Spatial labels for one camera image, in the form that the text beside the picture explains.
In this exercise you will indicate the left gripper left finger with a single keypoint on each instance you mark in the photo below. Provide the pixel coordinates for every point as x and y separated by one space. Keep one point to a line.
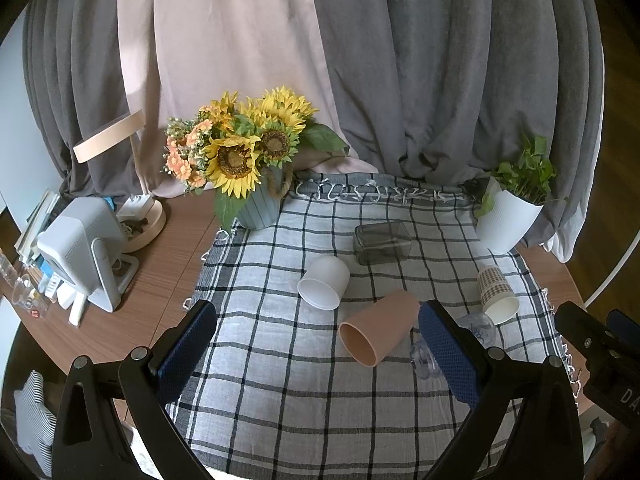
89 442

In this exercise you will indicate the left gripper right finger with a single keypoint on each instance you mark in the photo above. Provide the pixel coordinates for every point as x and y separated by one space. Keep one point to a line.
523 421

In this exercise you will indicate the patterned paper cup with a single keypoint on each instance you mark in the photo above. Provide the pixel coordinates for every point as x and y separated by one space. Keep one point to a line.
497 297

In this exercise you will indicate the blue ribbed vase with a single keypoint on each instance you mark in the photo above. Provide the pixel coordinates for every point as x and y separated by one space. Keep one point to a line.
262 207

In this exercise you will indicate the smoky square glass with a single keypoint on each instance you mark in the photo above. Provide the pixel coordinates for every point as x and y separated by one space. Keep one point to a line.
382 242

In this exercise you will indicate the clear glass with blue print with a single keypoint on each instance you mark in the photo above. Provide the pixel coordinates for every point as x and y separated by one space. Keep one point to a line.
426 355

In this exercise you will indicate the stack of books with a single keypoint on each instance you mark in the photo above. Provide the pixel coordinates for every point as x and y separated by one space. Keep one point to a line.
37 222

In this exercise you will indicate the striped star cushion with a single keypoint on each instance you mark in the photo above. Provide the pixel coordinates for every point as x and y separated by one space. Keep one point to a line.
35 423

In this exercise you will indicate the white paper cup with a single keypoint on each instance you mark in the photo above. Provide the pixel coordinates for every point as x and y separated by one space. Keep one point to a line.
324 283

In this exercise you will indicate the white plant pot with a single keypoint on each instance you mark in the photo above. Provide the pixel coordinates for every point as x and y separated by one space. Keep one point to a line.
503 218

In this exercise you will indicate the beige curtain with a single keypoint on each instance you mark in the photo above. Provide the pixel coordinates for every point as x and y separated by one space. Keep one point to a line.
177 55

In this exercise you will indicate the green potted plant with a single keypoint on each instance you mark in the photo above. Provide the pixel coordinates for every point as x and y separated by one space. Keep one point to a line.
529 178

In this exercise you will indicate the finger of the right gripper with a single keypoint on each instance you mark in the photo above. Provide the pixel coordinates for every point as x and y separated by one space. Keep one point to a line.
611 352

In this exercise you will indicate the white chair frame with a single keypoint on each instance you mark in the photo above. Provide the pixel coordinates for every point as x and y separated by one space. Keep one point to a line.
616 270

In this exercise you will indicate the pink plastic cup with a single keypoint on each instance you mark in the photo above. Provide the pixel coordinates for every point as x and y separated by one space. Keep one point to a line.
372 333

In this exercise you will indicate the sunflower bouquet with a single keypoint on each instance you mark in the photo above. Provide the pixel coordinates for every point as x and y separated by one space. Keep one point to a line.
244 148

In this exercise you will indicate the grey curtain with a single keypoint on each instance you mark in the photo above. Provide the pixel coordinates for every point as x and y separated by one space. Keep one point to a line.
447 86

